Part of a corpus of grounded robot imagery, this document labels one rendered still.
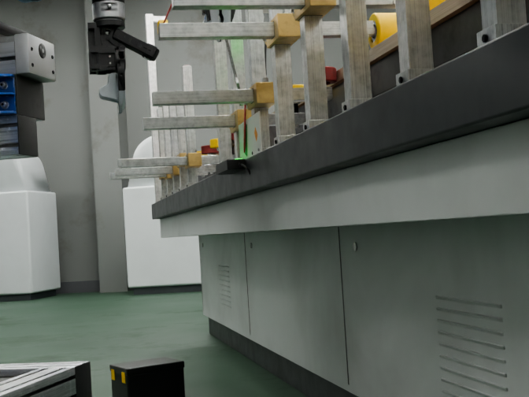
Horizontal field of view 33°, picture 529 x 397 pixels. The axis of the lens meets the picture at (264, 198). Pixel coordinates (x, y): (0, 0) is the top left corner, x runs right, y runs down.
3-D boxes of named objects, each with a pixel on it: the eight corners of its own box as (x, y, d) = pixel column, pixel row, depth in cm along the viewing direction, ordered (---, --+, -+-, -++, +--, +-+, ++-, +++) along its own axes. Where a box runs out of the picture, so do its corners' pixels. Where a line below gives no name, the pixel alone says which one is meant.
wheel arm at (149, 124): (144, 132, 232) (142, 116, 232) (142, 134, 235) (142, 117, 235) (305, 126, 241) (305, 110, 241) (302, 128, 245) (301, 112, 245)
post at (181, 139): (182, 207, 363) (175, 90, 364) (181, 207, 366) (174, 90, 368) (190, 206, 363) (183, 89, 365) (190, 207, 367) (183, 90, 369)
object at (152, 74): (157, 203, 464) (146, 12, 467) (155, 204, 473) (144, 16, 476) (179, 202, 466) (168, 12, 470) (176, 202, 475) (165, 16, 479)
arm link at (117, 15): (123, 8, 213) (125, -1, 205) (124, 27, 213) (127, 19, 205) (91, 9, 211) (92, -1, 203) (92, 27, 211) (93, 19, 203)
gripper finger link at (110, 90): (99, 113, 207) (98, 74, 207) (125, 113, 208) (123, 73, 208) (100, 112, 204) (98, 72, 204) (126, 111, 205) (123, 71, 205)
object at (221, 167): (231, 176, 213) (230, 157, 213) (216, 182, 235) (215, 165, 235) (252, 175, 214) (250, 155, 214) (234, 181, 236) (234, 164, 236)
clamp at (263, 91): (257, 103, 210) (255, 82, 210) (246, 111, 223) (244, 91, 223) (280, 102, 211) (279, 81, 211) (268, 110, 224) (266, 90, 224)
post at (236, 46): (238, 174, 241) (227, -2, 243) (236, 175, 244) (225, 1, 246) (251, 173, 242) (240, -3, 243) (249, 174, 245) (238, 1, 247)
